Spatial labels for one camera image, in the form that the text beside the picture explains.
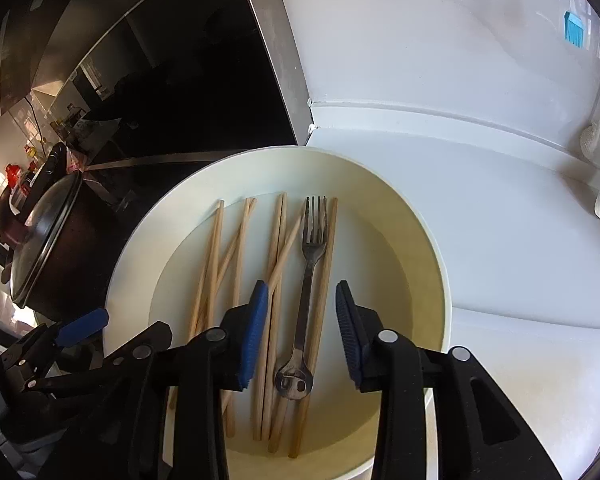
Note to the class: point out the pile of wooden chopsticks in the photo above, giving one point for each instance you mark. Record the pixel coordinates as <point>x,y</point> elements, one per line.
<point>322,277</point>

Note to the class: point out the white plastic cutting board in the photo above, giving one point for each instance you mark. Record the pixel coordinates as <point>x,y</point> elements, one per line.
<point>530,375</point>

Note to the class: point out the blue silicone basting brush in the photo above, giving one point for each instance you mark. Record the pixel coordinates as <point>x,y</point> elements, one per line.
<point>574,30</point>

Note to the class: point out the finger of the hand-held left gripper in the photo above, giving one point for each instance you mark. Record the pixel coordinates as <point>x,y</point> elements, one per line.
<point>82,327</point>
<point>155,335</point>

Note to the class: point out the white round bowl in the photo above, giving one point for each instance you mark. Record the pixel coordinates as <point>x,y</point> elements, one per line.
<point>390,240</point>

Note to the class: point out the steel range hood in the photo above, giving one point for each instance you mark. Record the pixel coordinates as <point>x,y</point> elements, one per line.
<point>20,35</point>

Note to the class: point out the steel backsplash trim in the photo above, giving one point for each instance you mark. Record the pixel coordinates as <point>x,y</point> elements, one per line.
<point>280,60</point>

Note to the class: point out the white dish brush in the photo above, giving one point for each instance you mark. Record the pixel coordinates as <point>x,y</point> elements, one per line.
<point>591,140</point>

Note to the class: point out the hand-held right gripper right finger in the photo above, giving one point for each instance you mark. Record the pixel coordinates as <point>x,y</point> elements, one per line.
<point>350,335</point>

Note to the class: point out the dark pot with glass lid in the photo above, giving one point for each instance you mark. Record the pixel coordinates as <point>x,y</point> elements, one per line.
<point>45,240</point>

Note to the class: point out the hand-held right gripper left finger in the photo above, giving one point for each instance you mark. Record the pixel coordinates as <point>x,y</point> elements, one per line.
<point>255,335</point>

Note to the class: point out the metal fork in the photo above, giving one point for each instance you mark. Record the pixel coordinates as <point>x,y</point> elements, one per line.
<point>314,249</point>

